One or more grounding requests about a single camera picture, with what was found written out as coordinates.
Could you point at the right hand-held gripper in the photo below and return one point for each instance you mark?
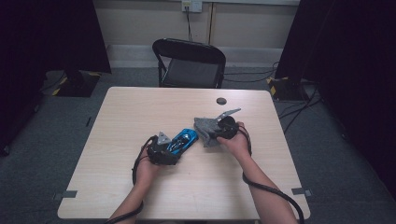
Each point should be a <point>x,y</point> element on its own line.
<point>229,127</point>

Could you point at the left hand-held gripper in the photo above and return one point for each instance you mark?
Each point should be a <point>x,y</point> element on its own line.
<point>160,154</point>

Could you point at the grey terry cloth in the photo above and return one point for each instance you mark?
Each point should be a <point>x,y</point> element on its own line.
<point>207,129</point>

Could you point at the blue toy car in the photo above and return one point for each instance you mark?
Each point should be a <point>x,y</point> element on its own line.
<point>183,140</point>

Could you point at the person's right hand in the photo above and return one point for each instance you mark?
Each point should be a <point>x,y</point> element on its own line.
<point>239,146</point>

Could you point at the person's left hand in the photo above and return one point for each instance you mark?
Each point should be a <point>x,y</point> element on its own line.
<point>144,172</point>

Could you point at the dark round table grommet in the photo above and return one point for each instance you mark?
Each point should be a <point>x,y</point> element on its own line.
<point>221,101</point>

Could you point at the black stand base, yellow tape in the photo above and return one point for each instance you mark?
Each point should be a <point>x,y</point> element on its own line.
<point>286,90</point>
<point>77,85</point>

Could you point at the black folding chair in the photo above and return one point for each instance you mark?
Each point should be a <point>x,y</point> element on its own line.
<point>190,62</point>

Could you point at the grey tape piece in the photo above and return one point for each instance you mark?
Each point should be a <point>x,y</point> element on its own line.
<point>300,191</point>
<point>67,194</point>

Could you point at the black curtain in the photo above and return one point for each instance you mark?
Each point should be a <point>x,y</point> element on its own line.
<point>46,37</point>
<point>351,62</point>

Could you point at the white wall socket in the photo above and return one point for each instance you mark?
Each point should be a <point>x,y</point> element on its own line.
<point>192,5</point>

